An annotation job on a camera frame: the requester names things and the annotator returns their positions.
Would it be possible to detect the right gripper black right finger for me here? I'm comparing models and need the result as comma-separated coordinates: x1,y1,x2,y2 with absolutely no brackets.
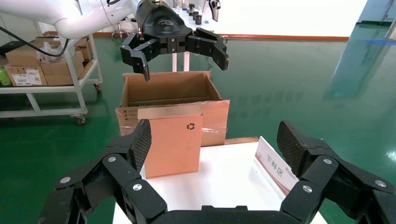
276,120,396,224

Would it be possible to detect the big plain cardboard box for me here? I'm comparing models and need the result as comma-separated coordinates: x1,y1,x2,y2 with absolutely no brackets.
5,42,42,67

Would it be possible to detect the large open cardboard box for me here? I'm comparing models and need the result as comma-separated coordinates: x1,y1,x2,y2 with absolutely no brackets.
115,71,231,147

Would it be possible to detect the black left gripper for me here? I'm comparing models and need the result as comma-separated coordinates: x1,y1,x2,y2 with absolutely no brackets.
120,0,230,82

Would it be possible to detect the white plastic bag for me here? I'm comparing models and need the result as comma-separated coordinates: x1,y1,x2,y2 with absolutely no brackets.
37,42,77,64

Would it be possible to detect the white desk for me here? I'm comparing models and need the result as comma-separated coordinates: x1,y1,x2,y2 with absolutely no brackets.
172,0,228,72

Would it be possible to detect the black bag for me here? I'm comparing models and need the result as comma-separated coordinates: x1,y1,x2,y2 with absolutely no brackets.
0,41,28,57

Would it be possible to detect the cardboard box with white label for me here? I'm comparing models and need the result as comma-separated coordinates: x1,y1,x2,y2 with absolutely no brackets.
4,65,49,87

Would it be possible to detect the low plain cardboard box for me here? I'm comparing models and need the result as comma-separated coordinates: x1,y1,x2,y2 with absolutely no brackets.
44,63,85,86

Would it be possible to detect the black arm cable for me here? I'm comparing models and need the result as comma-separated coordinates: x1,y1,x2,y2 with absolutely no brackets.
0,26,70,58

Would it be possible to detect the black hanging device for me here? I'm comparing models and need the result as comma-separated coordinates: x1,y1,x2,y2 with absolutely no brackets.
208,0,221,22

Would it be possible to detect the brown wooden board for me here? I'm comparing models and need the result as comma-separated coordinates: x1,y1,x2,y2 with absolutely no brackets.
224,137,259,146

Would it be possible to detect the white red sign card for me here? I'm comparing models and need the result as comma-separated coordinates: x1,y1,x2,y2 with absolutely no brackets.
254,136,299,200

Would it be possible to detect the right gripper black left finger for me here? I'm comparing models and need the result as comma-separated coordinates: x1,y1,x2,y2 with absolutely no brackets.
37,119,168,224

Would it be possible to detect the green bottle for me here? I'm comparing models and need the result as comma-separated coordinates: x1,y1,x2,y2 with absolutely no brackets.
0,66,12,86

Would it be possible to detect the small dark-brown cardboard box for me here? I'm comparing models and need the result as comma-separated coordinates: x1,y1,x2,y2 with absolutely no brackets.
74,37,93,62

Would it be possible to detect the white wheeled shelf cart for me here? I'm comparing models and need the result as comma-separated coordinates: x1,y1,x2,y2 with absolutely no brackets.
0,33,103,126

